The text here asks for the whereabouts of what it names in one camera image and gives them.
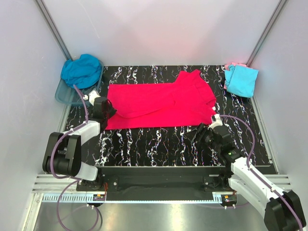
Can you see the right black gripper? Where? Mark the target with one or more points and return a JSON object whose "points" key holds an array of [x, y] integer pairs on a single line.
{"points": [[203, 132]]}

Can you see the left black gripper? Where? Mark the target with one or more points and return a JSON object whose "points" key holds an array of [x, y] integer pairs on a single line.
{"points": [[112, 111]]}

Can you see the red t shirt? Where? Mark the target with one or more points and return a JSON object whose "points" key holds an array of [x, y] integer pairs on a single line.
{"points": [[188, 101]]}

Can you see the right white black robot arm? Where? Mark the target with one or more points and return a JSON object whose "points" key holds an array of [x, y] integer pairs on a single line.
{"points": [[280, 210]]}

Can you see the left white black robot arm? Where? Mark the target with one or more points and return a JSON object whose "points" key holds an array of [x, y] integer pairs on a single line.
{"points": [[63, 152]]}

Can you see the blue crumpled t shirt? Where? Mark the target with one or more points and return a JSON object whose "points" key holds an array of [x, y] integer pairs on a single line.
{"points": [[83, 72]]}

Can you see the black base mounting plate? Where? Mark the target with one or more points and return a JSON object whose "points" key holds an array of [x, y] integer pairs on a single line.
{"points": [[158, 183]]}

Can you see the folded light blue t shirt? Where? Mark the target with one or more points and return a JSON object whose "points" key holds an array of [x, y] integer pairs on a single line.
{"points": [[243, 82]]}

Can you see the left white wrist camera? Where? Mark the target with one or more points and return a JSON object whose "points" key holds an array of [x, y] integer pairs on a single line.
{"points": [[91, 97]]}

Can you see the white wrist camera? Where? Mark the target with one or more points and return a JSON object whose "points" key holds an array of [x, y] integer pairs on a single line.
{"points": [[91, 97], [215, 121]]}

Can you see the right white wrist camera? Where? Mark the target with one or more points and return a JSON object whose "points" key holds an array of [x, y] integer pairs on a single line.
{"points": [[215, 121]]}

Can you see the white slotted cable duct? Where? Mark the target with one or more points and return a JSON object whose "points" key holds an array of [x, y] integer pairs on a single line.
{"points": [[74, 198]]}

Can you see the left aluminium corner post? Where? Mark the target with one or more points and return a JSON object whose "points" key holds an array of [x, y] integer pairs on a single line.
{"points": [[53, 28]]}

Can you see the aluminium corner post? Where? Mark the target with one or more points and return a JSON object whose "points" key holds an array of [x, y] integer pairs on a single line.
{"points": [[266, 31], [53, 28]]}

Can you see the right aluminium corner post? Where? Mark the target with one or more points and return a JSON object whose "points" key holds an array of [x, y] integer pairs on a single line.
{"points": [[266, 31]]}

